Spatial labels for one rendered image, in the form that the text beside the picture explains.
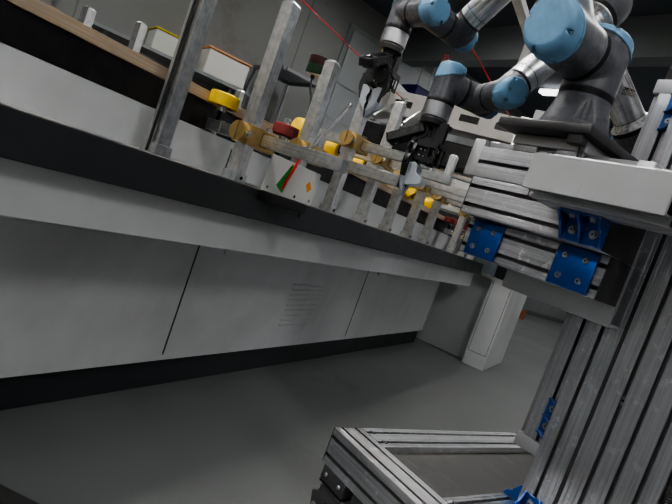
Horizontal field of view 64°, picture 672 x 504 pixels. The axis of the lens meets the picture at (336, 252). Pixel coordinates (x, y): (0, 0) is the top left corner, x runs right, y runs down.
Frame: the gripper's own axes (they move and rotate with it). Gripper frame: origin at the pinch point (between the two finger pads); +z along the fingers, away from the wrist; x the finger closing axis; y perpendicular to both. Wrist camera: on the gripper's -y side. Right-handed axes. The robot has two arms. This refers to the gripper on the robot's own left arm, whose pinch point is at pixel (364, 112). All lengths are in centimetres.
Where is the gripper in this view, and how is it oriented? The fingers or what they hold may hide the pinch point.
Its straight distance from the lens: 160.2
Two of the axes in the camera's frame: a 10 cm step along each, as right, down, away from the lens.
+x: -8.2, -3.3, 4.6
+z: -3.4, 9.4, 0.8
